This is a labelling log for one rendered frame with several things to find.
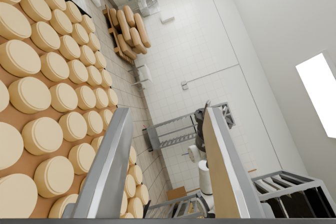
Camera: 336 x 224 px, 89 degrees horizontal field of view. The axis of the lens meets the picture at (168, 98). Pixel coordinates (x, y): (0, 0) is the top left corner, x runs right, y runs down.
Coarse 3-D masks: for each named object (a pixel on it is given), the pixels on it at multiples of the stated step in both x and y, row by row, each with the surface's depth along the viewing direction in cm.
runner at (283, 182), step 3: (270, 177) 180; (273, 177) 172; (276, 177) 169; (276, 180) 165; (279, 180) 157; (282, 180) 154; (282, 183) 153; (285, 183) 146; (288, 183) 142; (291, 183) 140; (288, 186) 142; (300, 192) 124; (303, 192) 120
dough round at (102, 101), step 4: (96, 88) 42; (100, 88) 43; (96, 92) 40; (100, 92) 42; (104, 92) 44; (96, 96) 40; (100, 96) 41; (104, 96) 43; (96, 100) 40; (100, 100) 41; (104, 100) 43; (96, 104) 41; (100, 104) 41; (104, 104) 42
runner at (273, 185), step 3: (264, 180) 172; (267, 180) 168; (267, 183) 165; (270, 183) 156; (273, 183) 153; (273, 186) 151; (276, 186) 144; (279, 186) 141; (279, 189) 138; (288, 195) 124
